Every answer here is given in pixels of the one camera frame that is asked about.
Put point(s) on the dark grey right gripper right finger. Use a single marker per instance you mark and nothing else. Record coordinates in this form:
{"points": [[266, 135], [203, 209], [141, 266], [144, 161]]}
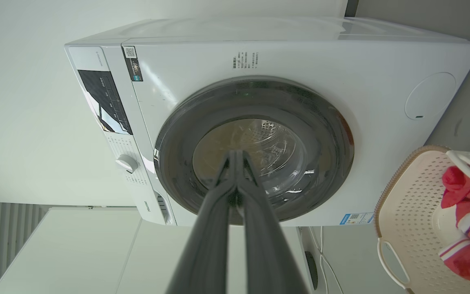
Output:
{"points": [[267, 245]]}

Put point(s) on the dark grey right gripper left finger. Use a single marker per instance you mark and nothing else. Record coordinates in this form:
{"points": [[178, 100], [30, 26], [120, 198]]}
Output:
{"points": [[204, 245]]}

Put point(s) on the white appliance control knob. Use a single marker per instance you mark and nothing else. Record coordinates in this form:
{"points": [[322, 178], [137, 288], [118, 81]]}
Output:
{"points": [[127, 163]]}

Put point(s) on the dark round washer door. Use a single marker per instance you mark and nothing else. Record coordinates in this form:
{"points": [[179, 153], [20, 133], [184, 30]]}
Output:
{"points": [[320, 122]]}

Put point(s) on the white front-load washing machine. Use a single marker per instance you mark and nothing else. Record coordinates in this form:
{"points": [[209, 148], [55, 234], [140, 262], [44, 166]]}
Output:
{"points": [[300, 61]]}

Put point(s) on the white cabinet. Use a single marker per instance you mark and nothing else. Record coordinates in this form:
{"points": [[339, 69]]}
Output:
{"points": [[96, 253]]}

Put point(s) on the cream perforated laundry basket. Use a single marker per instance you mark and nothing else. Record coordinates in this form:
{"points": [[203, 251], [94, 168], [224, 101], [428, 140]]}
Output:
{"points": [[410, 220]]}

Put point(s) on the red and white garment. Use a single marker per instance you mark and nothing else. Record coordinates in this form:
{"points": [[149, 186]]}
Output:
{"points": [[469, 228]]}

